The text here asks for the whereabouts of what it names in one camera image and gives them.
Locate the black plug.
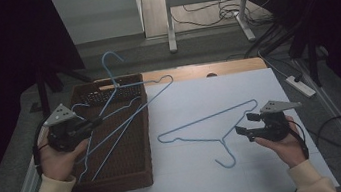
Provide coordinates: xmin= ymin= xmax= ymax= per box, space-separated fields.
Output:
xmin=293 ymin=73 xmax=306 ymax=84

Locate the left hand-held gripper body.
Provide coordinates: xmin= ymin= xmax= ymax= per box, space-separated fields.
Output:
xmin=41 ymin=99 xmax=97 ymax=156

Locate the white power cable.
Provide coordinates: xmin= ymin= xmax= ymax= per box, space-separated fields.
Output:
xmin=257 ymin=46 xmax=292 ymax=85

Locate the white power strip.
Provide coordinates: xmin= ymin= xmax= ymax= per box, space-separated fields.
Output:
xmin=285 ymin=72 xmax=318 ymax=102

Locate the person's right hand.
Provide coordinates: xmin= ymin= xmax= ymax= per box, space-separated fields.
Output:
xmin=251 ymin=114 xmax=309 ymax=174

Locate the tangle of black floor cables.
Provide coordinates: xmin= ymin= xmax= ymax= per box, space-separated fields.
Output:
xmin=168 ymin=0 xmax=287 ymax=39

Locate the black strap of right gripper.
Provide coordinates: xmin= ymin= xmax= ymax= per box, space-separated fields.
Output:
xmin=287 ymin=118 xmax=312 ymax=163

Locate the brown wicker basket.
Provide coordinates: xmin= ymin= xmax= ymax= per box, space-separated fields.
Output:
xmin=55 ymin=73 xmax=160 ymax=192

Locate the person's left hand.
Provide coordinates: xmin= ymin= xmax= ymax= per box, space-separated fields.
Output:
xmin=35 ymin=126 xmax=95 ymax=186

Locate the white panel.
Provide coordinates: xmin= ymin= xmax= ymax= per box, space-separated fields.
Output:
xmin=51 ymin=0 xmax=148 ymax=49

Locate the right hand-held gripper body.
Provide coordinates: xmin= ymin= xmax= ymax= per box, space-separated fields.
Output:
xmin=249 ymin=96 xmax=308 ymax=146

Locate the black metal stand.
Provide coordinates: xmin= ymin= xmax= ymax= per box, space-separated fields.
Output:
xmin=239 ymin=16 xmax=328 ymax=98
xmin=31 ymin=51 xmax=99 ymax=127

